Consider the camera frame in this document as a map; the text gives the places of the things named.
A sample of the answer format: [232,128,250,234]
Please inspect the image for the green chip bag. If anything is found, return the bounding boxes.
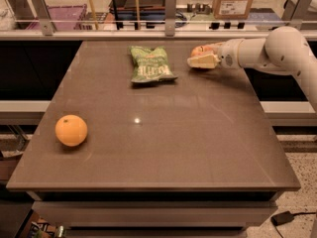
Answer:
[130,46,177,83]

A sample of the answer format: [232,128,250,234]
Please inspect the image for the cardboard box with label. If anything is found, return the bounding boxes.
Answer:
[212,0,254,20]

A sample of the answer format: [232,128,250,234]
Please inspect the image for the grey right rail bracket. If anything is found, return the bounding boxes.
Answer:
[281,0,312,30]

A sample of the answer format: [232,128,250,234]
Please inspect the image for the red apple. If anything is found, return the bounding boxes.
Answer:
[190,46,212,58]

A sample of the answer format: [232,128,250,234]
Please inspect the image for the black power adapter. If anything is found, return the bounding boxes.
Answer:
[270,211,294,226]

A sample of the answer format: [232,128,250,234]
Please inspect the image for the orange fruit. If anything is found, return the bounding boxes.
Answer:
[55,115,88,147]

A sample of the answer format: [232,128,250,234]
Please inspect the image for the grey left rail bracket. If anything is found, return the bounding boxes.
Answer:
[31,0,55,36]

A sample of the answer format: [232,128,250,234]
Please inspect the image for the purple plastic crate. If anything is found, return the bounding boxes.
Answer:
[26,3,89,31]

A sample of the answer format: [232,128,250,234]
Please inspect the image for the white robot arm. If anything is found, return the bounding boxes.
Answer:
[187,26,317,111]

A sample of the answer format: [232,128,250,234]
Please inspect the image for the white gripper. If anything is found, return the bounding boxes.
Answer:
[187,39,243,69]

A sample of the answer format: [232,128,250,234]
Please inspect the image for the grey metal rail bracket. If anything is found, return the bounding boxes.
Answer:
[164,0,176,37]

